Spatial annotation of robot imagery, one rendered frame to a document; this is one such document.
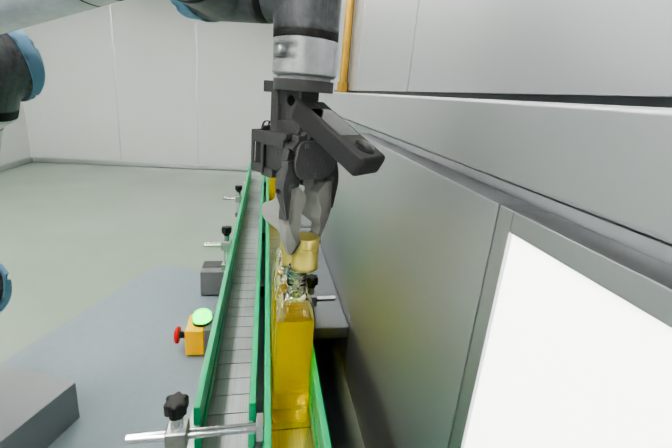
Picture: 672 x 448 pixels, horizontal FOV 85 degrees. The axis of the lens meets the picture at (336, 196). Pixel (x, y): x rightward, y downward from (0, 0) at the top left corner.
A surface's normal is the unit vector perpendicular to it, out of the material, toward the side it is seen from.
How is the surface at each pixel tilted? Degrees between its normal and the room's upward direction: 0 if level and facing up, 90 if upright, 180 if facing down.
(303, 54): 90
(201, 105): 90
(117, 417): 0
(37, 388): 2
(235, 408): 0
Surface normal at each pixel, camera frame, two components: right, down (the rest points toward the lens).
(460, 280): -0.98, -0.03
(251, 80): 0.18, 0.28
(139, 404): 0.08, -0.96
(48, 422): 0.97, 0.14
